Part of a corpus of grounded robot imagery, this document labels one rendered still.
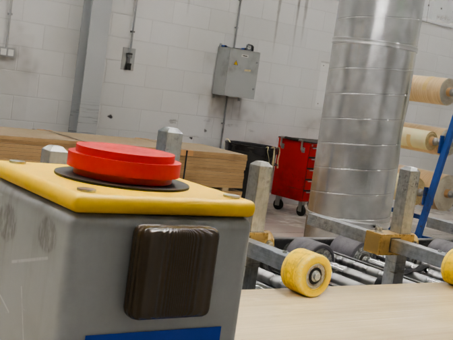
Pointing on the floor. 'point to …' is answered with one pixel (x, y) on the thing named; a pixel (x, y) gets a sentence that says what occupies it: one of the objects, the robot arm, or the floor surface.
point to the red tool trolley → (294, 171)
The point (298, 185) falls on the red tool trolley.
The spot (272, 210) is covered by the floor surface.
